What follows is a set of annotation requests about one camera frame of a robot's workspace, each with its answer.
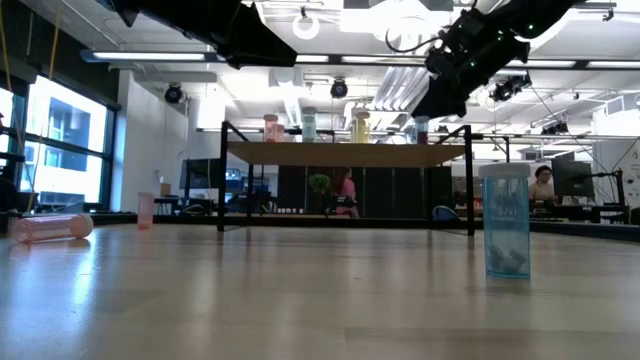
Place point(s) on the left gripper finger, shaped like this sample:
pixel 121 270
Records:
pixel 265 61
pixel 260 35

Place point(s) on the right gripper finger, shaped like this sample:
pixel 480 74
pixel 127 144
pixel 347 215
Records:
pixel 430 97
pixel 447 109

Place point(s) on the blue medicine bottle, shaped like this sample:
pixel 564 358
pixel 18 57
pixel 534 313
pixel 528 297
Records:
pixel 410 135

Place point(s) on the short pink medicine bottle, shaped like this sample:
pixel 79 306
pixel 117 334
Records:
pixel 270 127

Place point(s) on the small clear vial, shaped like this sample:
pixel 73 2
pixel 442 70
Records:
pixel 309 125

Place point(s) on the blue bottle with white pills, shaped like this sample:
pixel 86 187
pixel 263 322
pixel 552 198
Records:
pixel 505 225

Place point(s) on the black ceiling spotlight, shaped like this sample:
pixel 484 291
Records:
pixel 173 94
pixel 339 89
pixel 505 91

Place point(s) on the long ceiling light bar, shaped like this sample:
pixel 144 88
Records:
pixel 150 56

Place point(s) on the black cabinet row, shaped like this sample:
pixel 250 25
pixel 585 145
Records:
pixel 385 192

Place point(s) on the blue rounded object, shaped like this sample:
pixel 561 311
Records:
pixel 444 214

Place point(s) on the person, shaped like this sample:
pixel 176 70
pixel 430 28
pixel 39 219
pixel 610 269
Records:
pixel 542 185
pixel 346 192

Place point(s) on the black computer monitor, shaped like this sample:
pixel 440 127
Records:
pixel 200 174
pixel 570 177

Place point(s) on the small green tree plant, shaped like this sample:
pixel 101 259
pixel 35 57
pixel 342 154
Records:
pixel 320 184

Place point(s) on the wooden shelf black frame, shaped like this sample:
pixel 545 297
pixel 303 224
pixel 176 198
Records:
pixel 325 155

